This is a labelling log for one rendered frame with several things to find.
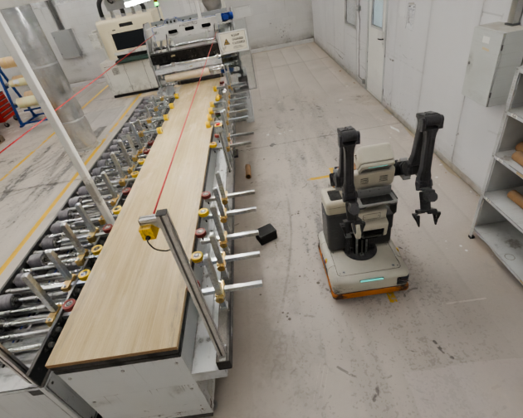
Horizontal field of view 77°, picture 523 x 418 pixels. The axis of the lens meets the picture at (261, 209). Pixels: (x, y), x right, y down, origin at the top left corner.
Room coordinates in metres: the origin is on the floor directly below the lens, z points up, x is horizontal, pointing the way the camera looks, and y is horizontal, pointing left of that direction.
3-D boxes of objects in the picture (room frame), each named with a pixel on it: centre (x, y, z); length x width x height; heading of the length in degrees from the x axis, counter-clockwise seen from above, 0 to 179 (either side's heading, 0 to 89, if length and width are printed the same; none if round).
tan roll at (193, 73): (6.23, 0.61, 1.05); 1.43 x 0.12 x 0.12; 87
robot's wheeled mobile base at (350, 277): (2.01, -0.77, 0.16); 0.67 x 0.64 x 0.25; 176
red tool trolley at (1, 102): (9.55, 6.49, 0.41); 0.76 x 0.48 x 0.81; 3
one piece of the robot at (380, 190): (1.72, -0.75, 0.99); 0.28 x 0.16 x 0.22; 86
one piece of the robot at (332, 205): (2.10, -0.77, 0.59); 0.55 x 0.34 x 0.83; 86
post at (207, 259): (1.35, 0.35, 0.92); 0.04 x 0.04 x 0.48; 87
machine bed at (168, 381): (3.57, 0.76, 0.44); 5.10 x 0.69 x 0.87; 177
